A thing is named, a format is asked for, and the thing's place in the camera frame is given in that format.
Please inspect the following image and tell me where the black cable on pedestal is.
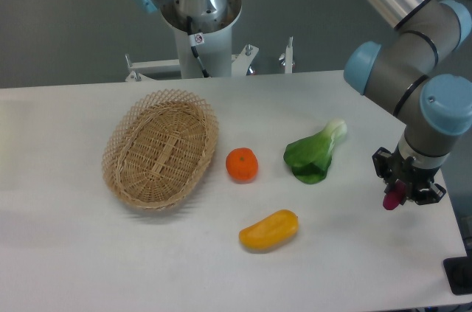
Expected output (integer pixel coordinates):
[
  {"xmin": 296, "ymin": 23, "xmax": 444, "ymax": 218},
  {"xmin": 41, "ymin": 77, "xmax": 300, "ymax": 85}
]
[{"xmin": 186, "ymin": 15, "xmax": 211, "ymax": 79}]

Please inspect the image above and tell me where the woven wicker basket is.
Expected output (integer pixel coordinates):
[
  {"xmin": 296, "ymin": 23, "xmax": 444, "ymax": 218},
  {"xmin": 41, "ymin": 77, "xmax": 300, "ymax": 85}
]
[{"xmin": 102, "ymin": 89, "xmax": 219, "ymax": 210}]

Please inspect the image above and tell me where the orange mandarin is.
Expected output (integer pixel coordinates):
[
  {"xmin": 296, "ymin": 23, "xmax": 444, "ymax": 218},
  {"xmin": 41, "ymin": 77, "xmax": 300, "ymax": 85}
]
[{"xmin": 226, "ymin": 148, "xmax": 259, "ymax": 183}]

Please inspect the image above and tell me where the green bok choy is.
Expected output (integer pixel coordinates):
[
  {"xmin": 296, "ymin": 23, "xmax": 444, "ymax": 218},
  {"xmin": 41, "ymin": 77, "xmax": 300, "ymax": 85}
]
[{"xmin": 283, "ymin": 119, "xmax": 347, "ymax": 184}]

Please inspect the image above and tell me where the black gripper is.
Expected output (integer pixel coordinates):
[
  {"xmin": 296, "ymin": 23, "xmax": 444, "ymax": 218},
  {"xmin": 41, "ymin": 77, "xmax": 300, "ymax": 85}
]
[{"xmin": 372, "ymin": 147, "xmax": 446, "ymax": 205}]

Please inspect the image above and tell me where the purple sweet potato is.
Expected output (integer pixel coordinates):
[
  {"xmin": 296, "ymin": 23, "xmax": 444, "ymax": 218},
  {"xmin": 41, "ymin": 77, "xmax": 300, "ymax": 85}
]
[{"xmin": 383, "ymin": 181, "xmax": 405, "ymax": 211}]

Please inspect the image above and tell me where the yellow mango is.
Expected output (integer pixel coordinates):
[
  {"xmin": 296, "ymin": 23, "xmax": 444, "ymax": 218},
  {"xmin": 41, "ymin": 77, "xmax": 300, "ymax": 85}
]
[{"xmin": 238, "ymin": 209, "xmax": 299, "ymax": 251}]

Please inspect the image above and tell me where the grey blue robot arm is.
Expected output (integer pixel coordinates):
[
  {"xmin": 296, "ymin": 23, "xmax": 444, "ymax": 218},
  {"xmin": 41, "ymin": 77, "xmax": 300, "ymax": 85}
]
[{"xmin": 134, "ymin": 0, "xmax": 471, "ymax": 210}]

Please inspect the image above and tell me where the black device at table edge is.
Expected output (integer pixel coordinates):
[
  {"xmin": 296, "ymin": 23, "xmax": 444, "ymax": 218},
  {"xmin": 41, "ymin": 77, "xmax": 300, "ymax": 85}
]
[{"xmin": 442, "ymin": 256, "xmax": 471, "ymax": 296}]

